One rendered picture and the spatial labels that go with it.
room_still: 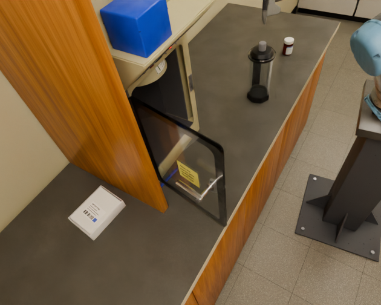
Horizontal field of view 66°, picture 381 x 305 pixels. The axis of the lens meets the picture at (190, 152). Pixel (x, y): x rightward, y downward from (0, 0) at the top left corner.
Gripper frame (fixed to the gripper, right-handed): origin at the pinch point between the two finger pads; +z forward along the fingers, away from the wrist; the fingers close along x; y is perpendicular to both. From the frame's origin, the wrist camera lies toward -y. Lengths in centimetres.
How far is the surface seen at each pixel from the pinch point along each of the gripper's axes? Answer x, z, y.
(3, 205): -79, 33, -80
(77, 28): -65, -31, -25
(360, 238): -14, 130, 70
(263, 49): -1.3, 12.8, 0.8
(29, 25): -61, -29, -39
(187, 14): -37.7, -19.2, -15.0
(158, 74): -38.9, -1.1, -26.3
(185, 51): -26.5, -1.2, -21.3
